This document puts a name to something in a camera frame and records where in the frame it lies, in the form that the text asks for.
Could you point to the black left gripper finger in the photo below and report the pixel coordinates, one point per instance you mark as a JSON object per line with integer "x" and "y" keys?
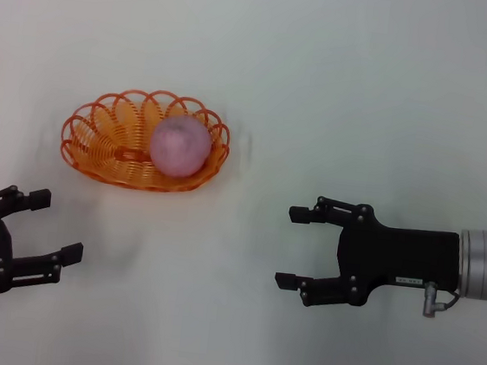
{"x": 23, "y": 200}
{"x": 47, "y": 264}

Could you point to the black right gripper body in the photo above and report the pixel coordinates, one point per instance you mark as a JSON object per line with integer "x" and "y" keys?
{"x": 397, "y": 255}

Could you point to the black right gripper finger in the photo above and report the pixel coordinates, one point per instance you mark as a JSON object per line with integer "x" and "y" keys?
{"x": 324, "y": 289}
{"x": 336, "y": 212}

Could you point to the pink peach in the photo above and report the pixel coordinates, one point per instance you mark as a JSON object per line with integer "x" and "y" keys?
{"x": 179, "y": 147}

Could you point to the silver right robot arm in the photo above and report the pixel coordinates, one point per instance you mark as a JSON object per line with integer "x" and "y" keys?
{"x": 483, "y": 264}

